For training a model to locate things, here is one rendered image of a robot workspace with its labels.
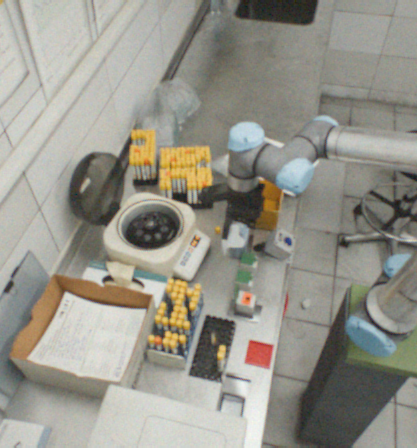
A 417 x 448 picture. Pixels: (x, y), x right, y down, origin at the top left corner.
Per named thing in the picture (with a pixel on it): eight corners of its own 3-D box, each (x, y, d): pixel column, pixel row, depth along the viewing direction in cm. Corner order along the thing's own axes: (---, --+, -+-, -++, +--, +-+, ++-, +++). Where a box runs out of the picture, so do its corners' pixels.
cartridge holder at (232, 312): (258, 324, 130) (259, 318, 127) (227, 316, 132) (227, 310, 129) (262, 308, 133) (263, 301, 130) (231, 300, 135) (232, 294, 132)
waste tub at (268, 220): (276, 232, 151) (280, 212, 143) (236, 226, 153) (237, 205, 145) (281, 202, 159) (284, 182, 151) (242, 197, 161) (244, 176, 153)
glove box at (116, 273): (160, 320, 131) (156, 302, 124) (81, 302, 135) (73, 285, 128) (172, 283, 139) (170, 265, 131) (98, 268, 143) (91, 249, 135)
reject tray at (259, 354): (269, 369, 122) (270, 368, 121) (244, 363, 123) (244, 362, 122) (273, 346, 126) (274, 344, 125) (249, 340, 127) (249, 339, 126)
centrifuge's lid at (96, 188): (71, 184, 119) (46, 179, 122) (101, 246, 138) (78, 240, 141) (114, 134, 132) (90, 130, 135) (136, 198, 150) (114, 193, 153)
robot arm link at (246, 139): (253, 147, 95) (220, 131, 98) (250, 186, 103) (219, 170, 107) (275, 129, 99) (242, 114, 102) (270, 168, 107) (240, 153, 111)
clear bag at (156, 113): (182, 161, 173) (179, 120, 158) (135, 163, 172) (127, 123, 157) (179, 117, 189) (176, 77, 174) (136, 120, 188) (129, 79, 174)
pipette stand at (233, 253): (249, 261, 144) (251, 242, 136) (227, 258, 144) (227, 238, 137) (253, 236, 150) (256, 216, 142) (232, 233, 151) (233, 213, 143)
